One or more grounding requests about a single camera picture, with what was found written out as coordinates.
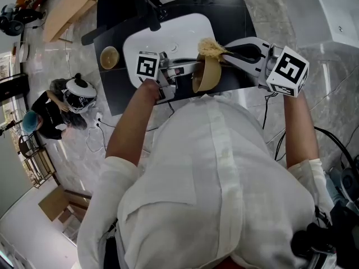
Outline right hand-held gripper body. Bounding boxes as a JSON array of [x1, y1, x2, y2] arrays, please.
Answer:
[[256, 43, 310, 98]]

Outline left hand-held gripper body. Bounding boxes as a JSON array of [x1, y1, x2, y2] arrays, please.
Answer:
[[136, 51, 186, 105]]

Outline beige bowl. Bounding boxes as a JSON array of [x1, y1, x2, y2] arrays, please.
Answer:
[[191, 55, 223, 93], [99, 45, 121, 71]]

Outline straw scrubbing brush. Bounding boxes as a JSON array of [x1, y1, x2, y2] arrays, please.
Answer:
[[197, 37, 227, 59]]

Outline person's left forearm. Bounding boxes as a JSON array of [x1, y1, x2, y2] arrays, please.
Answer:
[[105, 79, 163, 168]]

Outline person's right forearm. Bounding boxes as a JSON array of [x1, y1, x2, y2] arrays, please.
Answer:
[[282, 92, 321, 170]]

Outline white rectangular tray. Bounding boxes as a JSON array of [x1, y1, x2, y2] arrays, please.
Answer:
[[122, 12, 217, 90]]

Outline black faucet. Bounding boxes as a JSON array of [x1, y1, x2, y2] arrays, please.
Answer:
[[146, 6, 169, 33]]

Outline white bathtub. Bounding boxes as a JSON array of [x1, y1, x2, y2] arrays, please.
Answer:
[[280, 0, 359, 50]]

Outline wooden table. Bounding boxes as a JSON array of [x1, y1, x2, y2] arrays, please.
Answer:
[[42, 0, 96, 44]]

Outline person in white shirt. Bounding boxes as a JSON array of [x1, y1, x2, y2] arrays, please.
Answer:
[[76, 93, 335, 269]]

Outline white round plate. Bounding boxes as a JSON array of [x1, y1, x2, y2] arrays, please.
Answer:
[[17, 41, 31, 63]]

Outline dark low cabinet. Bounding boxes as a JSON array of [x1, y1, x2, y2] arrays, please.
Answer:
[[0, 72, 31, 104]]

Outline black wheeled device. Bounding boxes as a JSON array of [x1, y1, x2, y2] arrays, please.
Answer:
[[0, 3, 45, 36]]

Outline black metal chair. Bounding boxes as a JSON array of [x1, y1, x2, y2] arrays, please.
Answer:
[[17, 134, 58, 189]]

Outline black body-worn rig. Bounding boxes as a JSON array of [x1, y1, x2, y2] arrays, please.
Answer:
[[290, 200, 359, 269]]

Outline person's red clothing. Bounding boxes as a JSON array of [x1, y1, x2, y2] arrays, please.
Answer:
[[214, 257, 240, 269]]

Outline black floor cable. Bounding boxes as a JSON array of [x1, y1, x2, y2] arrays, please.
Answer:
[[98, 121, 160, 133]]

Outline thick black cable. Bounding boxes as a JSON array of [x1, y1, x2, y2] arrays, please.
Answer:
[[274, 126, 355, 179]]

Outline white floor cable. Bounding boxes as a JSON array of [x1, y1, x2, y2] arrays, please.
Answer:
[[85, 121, 108, 154]]

